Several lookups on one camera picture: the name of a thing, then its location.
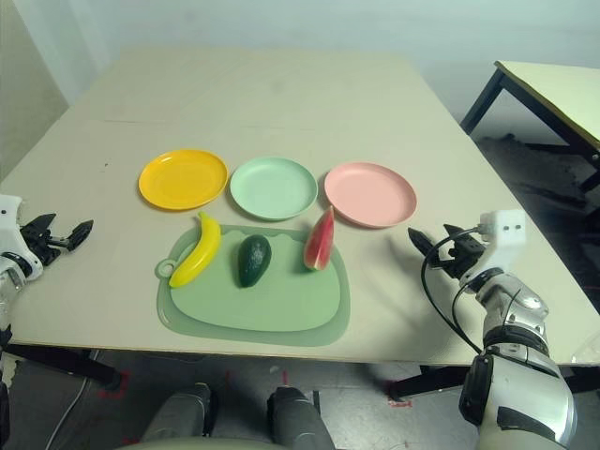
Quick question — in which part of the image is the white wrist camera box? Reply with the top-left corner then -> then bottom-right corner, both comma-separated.
0,194 -> 25,255
461,208 -> 528,285

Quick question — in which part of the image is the yellow toy banana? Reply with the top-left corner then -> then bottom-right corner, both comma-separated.
168,210 -> 223,289

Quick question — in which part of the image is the grey robot leg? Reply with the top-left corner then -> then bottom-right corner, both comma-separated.
140,382 -> 218,444
266,384 -> 337,450

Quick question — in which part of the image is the yellow-topped black-legged side table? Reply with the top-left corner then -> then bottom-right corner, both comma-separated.
459,59 -> 600,193

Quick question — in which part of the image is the dark green toy avocado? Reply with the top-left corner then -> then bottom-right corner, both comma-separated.
236,234 -> 273,289

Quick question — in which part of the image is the pink plastic plate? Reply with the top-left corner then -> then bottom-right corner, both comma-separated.
323,161 -> 418,230

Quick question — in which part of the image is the white floor cable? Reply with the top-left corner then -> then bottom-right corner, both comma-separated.
44,374 -> 90,450

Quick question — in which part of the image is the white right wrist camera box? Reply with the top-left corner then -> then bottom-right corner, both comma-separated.
461,208 -> 528,285

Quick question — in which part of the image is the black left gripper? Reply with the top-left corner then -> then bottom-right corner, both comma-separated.
19,213 -> 95,266

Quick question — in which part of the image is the light green cutting board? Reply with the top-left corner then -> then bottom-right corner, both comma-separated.
170,229 -> 346,332

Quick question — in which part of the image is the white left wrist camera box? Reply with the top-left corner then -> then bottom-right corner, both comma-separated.
0,194 -> 25,255

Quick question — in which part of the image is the dark green cutting mat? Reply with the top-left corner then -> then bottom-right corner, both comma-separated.
155,223 -> 352,348

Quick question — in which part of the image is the yellow plastic plate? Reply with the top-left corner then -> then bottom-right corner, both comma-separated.
137,148 -> 230,215

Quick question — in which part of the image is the black table base bar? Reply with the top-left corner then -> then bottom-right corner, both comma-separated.
388,363 -> 600,402
4,344 -> 118,390

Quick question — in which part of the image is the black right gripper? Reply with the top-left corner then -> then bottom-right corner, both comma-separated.
407,223 -> 488,282

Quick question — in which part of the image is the grey robot torso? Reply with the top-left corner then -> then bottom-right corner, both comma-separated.
112,435 -> 292,450

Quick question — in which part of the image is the red toy watermelon slice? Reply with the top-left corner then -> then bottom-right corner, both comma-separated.
303,204 -> 337,272

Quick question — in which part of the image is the grey robot right leg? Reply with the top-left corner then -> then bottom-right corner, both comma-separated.
266,384 -> 337,450

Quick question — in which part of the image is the clear plastic bag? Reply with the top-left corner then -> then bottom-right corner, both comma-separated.
571,327 -> 600,367

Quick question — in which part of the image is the mint green plastic plate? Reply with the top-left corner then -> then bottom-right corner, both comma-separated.
229,157 -> 320,222

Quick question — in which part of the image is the grey robot left leg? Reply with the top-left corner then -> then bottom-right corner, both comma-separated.
140,382 -> 218,444

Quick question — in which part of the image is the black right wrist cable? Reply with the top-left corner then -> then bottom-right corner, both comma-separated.
420,227 -> 487,355

